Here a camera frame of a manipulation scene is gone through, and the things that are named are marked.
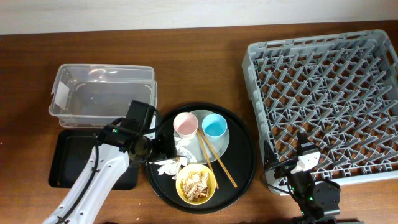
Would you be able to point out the black rectangular tray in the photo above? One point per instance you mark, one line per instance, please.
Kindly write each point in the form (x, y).
(71, 154)

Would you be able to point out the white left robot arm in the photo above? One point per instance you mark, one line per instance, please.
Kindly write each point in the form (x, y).
(88, 193)

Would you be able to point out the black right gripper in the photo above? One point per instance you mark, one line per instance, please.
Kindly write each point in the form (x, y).
(270, 158)

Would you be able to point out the food scraps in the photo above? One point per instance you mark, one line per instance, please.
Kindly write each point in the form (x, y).
(195, 186)

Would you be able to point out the white napkin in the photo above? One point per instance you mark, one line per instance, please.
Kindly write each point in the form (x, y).
(184, 157)

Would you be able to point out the grey dishwasher rack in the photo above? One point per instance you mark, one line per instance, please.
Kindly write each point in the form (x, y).
(339, 90)

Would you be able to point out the yellow bowl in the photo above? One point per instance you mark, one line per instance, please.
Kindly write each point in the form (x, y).
(195, 168)

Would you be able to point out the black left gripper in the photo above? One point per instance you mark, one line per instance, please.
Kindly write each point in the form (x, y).
(161, 150)

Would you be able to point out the pink cup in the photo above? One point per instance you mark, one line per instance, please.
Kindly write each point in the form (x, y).
(185, 125)

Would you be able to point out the blue cup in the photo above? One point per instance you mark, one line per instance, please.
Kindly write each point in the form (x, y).
(214, 127)

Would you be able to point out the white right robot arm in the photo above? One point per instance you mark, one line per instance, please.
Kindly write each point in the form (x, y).
(318, 199)

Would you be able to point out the round black tray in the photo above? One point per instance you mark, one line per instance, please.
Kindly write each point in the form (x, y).
(239, 159)

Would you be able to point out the clear plastic bin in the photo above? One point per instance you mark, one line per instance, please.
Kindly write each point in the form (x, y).
(93, 95)

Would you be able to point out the wooden chopstick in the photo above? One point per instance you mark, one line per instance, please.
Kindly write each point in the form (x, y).
(204, 142)
(218, 159)

